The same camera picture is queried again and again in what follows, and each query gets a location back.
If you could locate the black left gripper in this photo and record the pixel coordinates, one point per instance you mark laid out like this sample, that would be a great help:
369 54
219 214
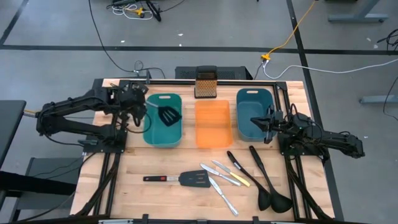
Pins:
130 96

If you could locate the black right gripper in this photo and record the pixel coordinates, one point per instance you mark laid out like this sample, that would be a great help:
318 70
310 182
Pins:
275 123

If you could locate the yellow wooden utensil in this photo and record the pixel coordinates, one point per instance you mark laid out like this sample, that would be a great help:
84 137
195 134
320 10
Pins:
239 179

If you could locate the silver table knife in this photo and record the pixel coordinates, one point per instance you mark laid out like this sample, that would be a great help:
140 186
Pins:
224 197
206 168

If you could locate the black spoon with white label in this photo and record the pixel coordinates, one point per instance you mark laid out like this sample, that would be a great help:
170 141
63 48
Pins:
264 200

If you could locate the black plastic ladle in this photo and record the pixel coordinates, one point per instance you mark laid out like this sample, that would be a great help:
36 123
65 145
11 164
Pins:
281 203

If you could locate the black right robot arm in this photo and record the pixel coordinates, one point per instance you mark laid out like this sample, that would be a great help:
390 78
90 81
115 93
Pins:
335 138

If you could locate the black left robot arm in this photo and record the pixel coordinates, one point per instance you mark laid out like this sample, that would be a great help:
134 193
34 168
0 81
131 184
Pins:
74 102

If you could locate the dark blue plastic bin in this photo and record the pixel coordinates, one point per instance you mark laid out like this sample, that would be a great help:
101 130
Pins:
248 109

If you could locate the teal green plastic bin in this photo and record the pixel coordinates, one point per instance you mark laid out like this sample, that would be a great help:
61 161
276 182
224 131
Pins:
155 137

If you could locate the orange translucent plastic bin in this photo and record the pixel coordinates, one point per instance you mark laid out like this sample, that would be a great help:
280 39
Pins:
214 124

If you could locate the grey desk foot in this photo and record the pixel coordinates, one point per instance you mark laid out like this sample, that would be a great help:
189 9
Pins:
379 99
357 18

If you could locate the grey stool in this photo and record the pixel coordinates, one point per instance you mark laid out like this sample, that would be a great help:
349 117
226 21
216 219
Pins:
37 165

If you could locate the black side desk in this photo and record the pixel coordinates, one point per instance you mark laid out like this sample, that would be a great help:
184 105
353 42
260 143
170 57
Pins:
11 124

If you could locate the black bench bar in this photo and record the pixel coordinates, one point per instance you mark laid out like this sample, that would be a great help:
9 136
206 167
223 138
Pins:
31 183

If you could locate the black aluminium frame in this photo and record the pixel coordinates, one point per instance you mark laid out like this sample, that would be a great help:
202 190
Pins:
168 82

